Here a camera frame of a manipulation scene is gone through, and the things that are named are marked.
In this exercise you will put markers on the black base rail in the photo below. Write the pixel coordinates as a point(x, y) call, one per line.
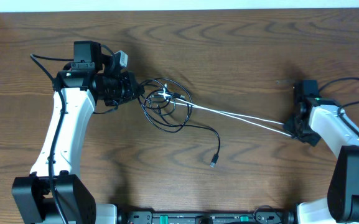
point(259, 216)

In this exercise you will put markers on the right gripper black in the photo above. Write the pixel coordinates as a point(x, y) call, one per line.
point(290, 127)

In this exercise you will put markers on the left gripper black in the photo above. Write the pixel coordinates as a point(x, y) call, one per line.
point(130, 93)

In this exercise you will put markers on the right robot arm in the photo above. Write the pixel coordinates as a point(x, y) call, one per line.
point(317, 118)

